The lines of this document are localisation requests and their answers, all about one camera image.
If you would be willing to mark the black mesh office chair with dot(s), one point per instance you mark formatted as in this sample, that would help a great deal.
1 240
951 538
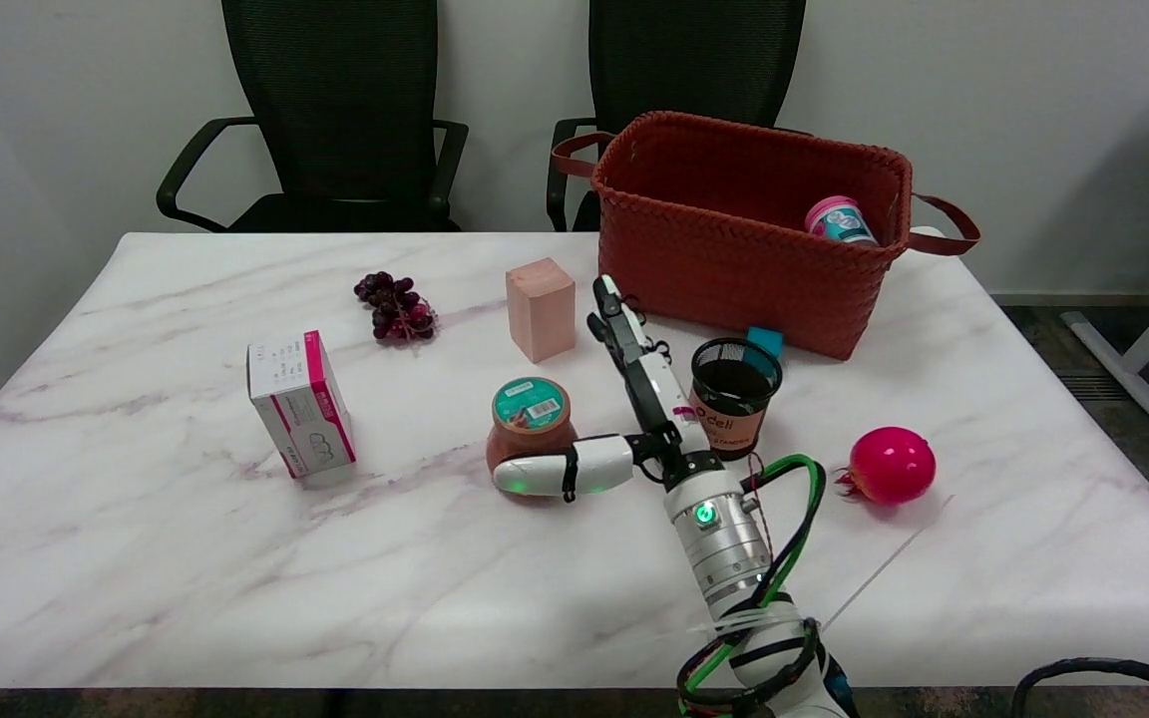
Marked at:
340 90
694 60

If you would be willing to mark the small teal block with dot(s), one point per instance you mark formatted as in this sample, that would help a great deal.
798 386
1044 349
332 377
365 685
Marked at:
767 339

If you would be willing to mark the pink wooden block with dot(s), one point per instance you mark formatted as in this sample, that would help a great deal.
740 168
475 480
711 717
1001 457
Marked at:
541 309

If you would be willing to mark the white desk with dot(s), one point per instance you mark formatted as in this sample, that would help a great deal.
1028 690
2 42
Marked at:
1148 349

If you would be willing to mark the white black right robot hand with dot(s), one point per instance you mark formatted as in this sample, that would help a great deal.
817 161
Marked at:
656 399

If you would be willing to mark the white pink carton box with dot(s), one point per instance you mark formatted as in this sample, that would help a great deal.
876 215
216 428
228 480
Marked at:
300 409

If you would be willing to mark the dark purple grape bunch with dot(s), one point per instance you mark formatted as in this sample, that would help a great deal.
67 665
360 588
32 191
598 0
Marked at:
395 307

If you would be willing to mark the terracotta jar teal lid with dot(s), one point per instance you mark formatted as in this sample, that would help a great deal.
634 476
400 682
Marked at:
530 409

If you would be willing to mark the pink pomegranate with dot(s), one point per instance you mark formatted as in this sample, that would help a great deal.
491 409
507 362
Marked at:
892 465

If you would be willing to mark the red woven basket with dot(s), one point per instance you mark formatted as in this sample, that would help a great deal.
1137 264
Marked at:
734 259

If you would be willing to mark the pink teal can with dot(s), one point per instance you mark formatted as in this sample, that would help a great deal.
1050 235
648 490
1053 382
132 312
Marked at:
839 221

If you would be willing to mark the black mesh pen cup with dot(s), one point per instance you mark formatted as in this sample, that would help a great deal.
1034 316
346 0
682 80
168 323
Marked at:
734 399

